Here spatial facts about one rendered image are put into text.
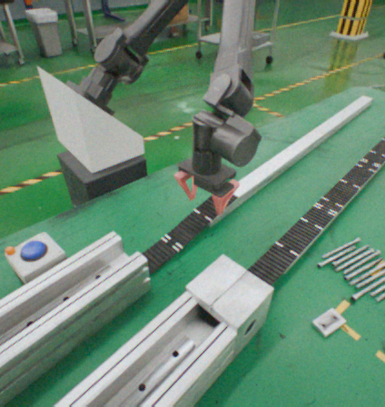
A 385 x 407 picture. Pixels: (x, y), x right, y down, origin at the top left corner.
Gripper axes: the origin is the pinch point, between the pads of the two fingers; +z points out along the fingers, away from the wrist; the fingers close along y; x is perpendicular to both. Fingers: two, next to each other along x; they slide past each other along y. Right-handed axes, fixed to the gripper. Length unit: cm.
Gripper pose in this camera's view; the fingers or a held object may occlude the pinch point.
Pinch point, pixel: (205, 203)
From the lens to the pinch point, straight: 69.3
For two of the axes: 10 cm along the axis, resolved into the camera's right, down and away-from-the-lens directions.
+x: 6.6, -4.8, 5.8
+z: 0.0, 7.8, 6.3
